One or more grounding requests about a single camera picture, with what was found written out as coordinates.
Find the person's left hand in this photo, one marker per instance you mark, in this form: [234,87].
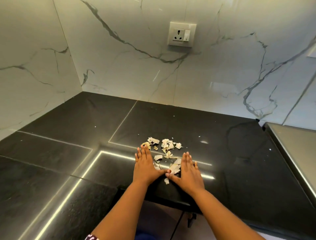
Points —
[144,170]

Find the person's right hand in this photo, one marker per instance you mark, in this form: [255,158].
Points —
[188,179]

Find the person's left thumb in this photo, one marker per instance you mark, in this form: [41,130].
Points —
[165,172]

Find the person's right middle finger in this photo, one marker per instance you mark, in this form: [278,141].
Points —
[187,160]

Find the person's left middle finger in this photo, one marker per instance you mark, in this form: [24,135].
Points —
[143,152]

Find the person's left little finger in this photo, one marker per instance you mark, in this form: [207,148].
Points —
[136,158]

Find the person's right thumb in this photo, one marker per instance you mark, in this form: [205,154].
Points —
[172,177]

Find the person's right little finger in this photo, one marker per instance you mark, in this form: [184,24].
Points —
[196,167]

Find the person's right forearm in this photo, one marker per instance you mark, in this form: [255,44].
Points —
[222,218]

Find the person's left forearm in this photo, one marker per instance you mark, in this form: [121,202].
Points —
[121,212]

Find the pile of pale peel scraps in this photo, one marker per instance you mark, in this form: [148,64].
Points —
[166,145]

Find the blue clothing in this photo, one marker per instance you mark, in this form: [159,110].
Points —
[145,235]

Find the patterned sleeve cuff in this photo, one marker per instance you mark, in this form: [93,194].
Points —
[91,237]

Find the stainless steel sink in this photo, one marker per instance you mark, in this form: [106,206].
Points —
[296,150]

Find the white wall socket with switch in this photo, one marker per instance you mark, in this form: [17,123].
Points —
[182,34]

